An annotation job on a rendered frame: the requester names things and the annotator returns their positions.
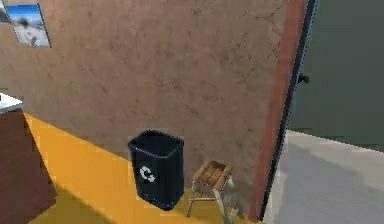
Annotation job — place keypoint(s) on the black recycling bin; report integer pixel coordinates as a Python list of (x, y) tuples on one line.
[(160, 173)]

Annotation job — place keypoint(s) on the wooden slatted stool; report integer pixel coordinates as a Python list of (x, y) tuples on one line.
[(213, 174)]

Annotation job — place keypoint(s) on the framed blue white picture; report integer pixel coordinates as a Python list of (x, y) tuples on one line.
[(29, 25)]

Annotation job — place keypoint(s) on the brown cabinet with white top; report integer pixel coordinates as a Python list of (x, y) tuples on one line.
[(20, 160)]

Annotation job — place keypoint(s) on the black room door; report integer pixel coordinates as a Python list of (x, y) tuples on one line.
[(290, 100)]

